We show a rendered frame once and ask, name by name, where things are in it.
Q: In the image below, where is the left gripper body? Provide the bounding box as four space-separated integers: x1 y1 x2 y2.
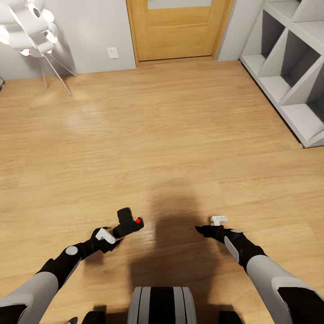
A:
88 229 111 254

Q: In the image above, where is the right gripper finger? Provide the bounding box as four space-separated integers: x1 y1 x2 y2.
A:
195 226 203 234

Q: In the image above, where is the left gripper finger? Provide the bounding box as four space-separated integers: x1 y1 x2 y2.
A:
109 240 120 251

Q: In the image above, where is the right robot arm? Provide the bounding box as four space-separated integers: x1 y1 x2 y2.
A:
195 216 324 324

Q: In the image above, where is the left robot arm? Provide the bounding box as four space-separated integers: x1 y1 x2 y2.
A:
0 228 120 324

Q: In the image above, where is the digital camera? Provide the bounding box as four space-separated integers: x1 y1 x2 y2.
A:
113 207 144 239

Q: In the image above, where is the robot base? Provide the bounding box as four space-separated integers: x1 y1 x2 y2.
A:
81 311 243 324

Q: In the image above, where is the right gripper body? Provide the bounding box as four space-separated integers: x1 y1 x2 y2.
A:
202 225 224 241

